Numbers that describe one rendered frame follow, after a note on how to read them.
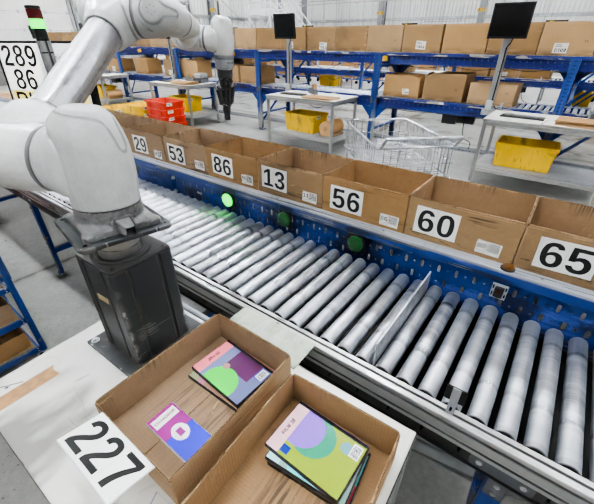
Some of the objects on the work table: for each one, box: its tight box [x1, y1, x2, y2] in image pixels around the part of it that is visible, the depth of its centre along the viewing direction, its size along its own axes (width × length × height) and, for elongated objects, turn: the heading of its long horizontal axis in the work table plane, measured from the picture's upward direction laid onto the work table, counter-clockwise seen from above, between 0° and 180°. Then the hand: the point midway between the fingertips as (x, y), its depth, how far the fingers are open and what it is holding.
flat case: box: [192, 340, 274, 409], centre depth 96 cm, size 14×19×2 cm
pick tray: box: [182, 374, 401, 504], centre depth 69 cm, size 28×38×10 cm
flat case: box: [265, 401, 370, 504], centre depth 77 cm, size 14×19×2 cm
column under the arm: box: [75, 235, 202, 377], centre depth 102 cm, size 26×26×33 cm
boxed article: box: [146, 402, 212, 463], centre depth 82 cm, size 8×16×2 cm, turn 53°
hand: (227, 112), depth 180 cm, fingers closed
